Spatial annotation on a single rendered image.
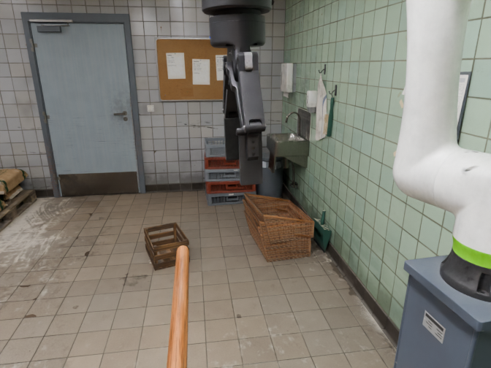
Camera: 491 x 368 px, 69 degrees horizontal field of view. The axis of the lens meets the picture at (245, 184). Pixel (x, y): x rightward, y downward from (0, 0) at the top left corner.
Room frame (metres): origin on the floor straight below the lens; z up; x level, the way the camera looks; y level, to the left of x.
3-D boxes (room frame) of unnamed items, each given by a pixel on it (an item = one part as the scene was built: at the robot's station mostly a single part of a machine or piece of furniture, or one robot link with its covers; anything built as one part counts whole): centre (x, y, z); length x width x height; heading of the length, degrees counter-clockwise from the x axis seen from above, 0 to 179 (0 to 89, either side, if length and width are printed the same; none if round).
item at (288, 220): (2.98, -0.29, 0.32); 0.56 x 0.49 x 0.28; 16
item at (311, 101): (3.44, -0.63, 1.28); 0.09 x 0.09 x 0.20; 8
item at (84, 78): (4.35, 1.89, 1.08); 1.14 x 0.09 x 2.16; 98
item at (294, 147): (3.78, -0.44, 0.71); 0.47 x 0.36 x 0.91; 8
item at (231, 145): (0.59, 0.02, 1.49); 0.03 x 0.01 x 0.07; 101
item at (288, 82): (4.29, -0.49, 1.44); 0.28 x 0.11 x 0.38; 8
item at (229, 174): (4.22, 0.21, 0.38); 0.60 x 0.40 x 0.16; 96
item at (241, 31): (0.52, 0.01, 1.63); 0.08 x 0.07 x 0.09; 11
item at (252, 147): (0.44, -0.01, 1.52); 0.03 x 0.01 x 0.05; 11
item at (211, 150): (4.21, 0.19, 0.68); 0.60 x 0.40 x 0.16; 99
